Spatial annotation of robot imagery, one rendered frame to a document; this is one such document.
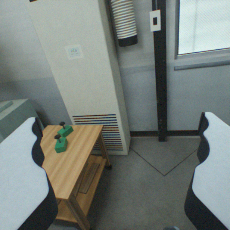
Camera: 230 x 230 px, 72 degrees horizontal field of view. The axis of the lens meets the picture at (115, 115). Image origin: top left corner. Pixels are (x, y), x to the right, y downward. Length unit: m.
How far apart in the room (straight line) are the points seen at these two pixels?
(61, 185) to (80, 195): 0.38
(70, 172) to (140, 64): 1.07
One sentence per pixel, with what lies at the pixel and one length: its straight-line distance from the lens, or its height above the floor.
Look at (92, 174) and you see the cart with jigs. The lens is 1.46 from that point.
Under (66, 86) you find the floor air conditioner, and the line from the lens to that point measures 1.48.
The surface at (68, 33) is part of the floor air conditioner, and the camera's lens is 1.32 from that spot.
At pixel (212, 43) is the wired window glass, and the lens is 1.66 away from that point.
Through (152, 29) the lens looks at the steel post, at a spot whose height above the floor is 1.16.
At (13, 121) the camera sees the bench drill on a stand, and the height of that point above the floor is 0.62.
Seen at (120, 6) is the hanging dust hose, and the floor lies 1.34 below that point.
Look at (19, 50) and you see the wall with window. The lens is 1.99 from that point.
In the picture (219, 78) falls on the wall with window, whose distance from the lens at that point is 1.69.
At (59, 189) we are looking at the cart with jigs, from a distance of 1.05.
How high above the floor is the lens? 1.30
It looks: 32 degrees down
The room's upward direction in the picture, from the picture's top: 12 degrees counter-clockwise
